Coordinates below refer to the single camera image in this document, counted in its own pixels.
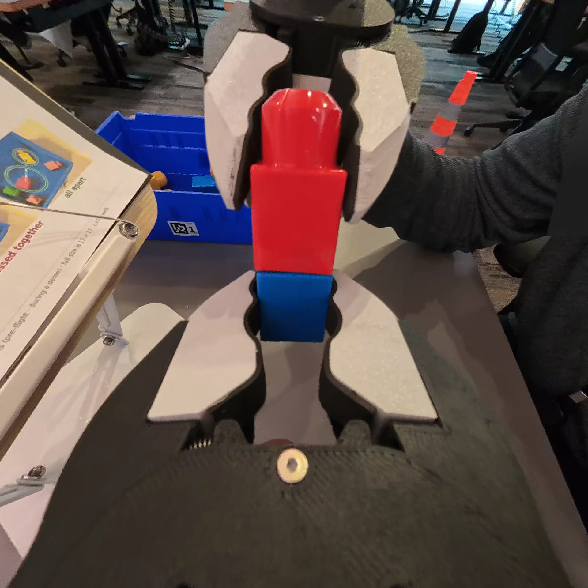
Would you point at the blue bin of blocks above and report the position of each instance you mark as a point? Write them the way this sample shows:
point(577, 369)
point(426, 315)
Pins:
point(220, 220)

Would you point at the person's torso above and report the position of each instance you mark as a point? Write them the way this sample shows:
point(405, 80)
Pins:
point(551, 321)

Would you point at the black office chair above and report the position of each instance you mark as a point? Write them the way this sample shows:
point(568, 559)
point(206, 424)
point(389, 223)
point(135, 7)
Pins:
point(528, 73)

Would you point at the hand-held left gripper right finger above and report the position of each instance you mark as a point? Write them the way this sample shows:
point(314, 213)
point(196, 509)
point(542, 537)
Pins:
point(381, 367)

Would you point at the printed instruction sheet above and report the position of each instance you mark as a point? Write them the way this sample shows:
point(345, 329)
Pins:
point(46, 285)

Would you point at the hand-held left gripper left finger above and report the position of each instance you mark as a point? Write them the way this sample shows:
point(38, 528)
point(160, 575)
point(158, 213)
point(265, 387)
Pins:
point(206, 367)

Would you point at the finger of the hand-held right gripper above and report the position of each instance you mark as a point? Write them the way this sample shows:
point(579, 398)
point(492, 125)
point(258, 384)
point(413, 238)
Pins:
point(381, 119)
point(227, 115)

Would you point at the grey desk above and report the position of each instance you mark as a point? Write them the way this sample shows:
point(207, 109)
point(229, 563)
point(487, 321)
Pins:
point(436, 298)

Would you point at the pile of toy blocks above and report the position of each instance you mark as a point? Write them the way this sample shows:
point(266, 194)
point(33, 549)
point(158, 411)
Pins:
point(158, 179)

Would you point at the black backpack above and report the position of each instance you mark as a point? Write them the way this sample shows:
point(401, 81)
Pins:
point(471, 34)

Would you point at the orange traffic cone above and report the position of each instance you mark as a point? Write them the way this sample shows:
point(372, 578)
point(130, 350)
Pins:
point(448, 124)

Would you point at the person's right forearm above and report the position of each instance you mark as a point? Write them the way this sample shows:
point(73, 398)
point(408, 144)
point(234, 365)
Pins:
point(482, 193)

